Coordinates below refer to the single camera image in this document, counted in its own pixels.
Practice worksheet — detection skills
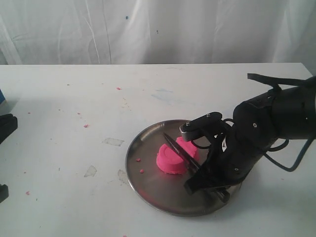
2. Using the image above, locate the clear tape piece upper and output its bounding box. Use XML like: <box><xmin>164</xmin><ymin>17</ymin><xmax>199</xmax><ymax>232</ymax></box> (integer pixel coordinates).
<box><xmin>102</xmin><ymin>138</ymin><xmax>124</xmax><ymax>147</ymax></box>

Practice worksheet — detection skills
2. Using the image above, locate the clear tape piece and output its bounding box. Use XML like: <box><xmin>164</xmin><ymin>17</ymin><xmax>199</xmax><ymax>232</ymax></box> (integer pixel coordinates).
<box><xmin>84</xmin><ymin>165</ymin><xmax>97</xmax><ymax>178</ymax></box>
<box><xmin>102</xmin><ymin>138</ymin><xmax>124</xmax><ymax>147</ymax></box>

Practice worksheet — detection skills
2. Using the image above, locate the pink play dough lump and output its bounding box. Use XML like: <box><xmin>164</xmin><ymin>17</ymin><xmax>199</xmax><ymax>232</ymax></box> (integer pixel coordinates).
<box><xmin>156</xmin><ymin>137</ymin><xmax>199</xmax><ymax>175</ymax></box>

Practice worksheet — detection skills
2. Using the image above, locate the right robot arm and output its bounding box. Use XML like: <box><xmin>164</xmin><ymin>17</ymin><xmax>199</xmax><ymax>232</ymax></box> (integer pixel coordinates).
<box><xmin>180</xmin><ymin>74</ymin><xmax>316</xmax><ymax>194</ymax></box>

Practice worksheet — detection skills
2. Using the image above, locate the round stainless steel plate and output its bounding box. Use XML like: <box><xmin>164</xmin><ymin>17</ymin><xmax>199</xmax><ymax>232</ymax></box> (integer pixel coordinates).
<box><xmin>125</xmin><ymin>119</ymin><xmax>242</xmax><ymax>217</ymax></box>

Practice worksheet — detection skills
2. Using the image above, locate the blue Motion Sand box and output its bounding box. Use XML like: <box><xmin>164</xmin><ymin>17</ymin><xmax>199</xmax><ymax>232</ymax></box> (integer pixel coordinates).
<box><xmin>0</xmin><ymin>90</ymin><xmax>6</xmax><ymax>106</ymax></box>

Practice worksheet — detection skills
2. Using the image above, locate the black knife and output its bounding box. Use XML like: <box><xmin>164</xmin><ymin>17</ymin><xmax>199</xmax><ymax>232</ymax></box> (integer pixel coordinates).
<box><xmin>163</xmin><ymin>133</ymin><xmax>200</xmax><ymax>173</ymax></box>

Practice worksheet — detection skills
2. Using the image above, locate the clear tape piece lower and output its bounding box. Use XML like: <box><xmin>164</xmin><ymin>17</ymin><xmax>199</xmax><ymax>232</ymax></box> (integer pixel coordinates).
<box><xmin>84</xmin><ymin>165</ymin><xmax>97</xmax><ymax>178</ymax></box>

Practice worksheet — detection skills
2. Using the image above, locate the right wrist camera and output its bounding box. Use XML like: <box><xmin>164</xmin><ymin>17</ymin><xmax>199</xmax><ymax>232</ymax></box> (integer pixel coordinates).
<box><xmin>180</xmin><ymin>112</ymin><xmax>222</xmax><ymax>142</ymax></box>

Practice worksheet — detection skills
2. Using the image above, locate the white backdrop sheet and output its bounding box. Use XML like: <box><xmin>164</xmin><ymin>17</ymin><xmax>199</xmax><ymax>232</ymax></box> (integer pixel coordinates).
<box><xmin>0</xmin><ymin>0</ymin><xmax>316</xmax><ymax>67</ymax></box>

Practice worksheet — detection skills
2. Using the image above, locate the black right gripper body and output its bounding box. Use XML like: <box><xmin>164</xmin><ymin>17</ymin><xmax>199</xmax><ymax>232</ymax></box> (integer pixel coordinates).
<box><xmin>204</xmin><ymin>92</ymin><xmax>286</xmax><ymax>188</ymax></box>

